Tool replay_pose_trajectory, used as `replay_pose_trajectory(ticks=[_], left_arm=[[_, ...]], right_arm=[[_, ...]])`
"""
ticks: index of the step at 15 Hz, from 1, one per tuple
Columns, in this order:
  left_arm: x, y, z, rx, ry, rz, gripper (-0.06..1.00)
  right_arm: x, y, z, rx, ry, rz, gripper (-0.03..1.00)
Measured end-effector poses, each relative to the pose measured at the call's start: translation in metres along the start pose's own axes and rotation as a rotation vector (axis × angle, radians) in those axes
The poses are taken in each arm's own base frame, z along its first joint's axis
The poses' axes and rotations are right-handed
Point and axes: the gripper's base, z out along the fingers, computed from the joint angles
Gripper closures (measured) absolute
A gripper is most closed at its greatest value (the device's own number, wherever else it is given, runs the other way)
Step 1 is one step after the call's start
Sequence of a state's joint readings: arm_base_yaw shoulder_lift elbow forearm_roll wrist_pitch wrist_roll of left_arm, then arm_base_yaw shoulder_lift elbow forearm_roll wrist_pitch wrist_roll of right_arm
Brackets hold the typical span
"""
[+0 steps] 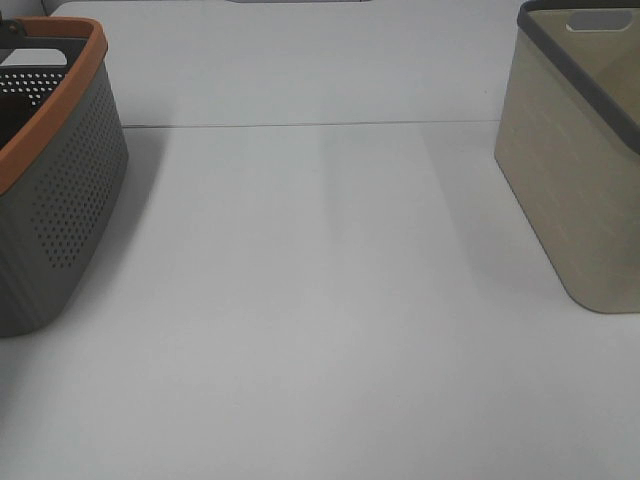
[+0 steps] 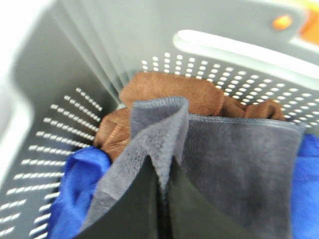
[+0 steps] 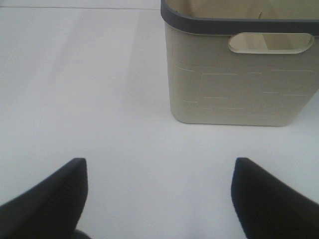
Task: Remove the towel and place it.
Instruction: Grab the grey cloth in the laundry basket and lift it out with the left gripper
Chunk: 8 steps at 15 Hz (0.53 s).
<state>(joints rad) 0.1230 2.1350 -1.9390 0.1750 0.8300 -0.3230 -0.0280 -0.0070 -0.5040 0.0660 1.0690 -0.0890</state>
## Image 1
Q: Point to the beige basket grey rim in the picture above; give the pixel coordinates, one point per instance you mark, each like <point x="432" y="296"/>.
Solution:
<point x="568" y="144"/>

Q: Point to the grey perforated basket orange rim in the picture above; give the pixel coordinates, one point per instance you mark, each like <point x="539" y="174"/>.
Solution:
<point x="63" y="162"/>

